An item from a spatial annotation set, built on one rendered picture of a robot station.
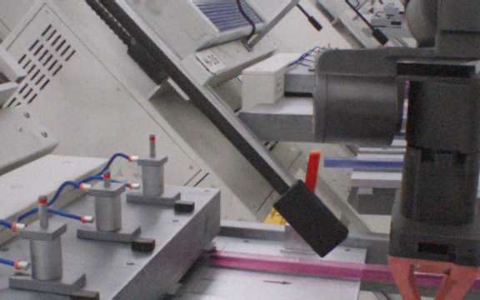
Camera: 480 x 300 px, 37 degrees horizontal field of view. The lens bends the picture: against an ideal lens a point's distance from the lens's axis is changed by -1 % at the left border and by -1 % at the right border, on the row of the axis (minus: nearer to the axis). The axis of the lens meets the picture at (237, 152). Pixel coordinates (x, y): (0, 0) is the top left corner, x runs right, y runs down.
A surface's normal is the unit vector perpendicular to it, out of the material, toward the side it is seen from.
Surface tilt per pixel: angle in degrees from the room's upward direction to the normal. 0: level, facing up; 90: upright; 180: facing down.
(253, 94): 90
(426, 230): 46
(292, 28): 90
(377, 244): 90
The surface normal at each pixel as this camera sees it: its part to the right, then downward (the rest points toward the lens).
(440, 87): -0.43, 0.20
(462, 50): -0.07, 0.07
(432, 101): -0.61, 0.17
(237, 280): 0.00, -0.97
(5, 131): 0.69, -0.65
